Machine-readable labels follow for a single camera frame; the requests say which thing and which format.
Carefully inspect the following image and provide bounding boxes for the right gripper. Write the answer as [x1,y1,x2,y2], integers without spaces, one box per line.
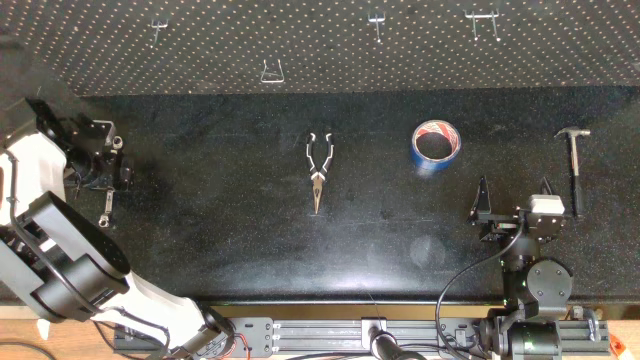
[467,174,554,244]

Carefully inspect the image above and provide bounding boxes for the hammer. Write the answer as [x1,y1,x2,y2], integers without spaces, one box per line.
[553,126,592,219]

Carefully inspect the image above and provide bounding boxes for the roll of blue tape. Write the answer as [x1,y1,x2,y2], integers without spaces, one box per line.
[410,118,462,174]

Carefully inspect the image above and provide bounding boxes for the black and white pliers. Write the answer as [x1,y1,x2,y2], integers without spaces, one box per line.
[305,132,335,215]

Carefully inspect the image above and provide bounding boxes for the wrench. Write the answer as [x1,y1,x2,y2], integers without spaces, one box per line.
[98,135,124,229]

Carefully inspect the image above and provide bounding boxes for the black pegboard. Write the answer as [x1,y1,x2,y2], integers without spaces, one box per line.
[0,0,640,99]

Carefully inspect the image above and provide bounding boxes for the metal loop hook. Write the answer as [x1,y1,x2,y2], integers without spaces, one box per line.
[259,58,286,85]

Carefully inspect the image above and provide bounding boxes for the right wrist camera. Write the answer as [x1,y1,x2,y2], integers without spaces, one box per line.
[527,193,566,217]

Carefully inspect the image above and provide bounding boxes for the mounting rail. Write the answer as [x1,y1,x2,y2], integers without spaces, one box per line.
[112,314,614,360]

